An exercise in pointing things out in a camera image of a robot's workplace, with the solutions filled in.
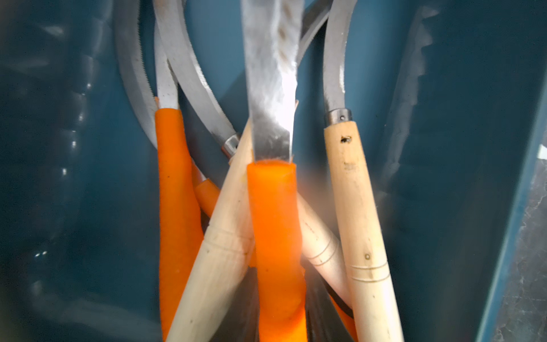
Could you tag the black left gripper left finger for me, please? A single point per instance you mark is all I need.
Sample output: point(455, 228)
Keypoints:
point(242, 319)

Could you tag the wooden handle sickle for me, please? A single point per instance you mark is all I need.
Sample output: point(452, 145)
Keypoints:
point(372, 295)
point(319, 245)
point(224, 255)

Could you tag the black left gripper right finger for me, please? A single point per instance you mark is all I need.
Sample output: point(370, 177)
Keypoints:
point(321, 323)

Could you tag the teal plastic storage tray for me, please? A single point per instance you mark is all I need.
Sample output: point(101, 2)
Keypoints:
point(450, 101)

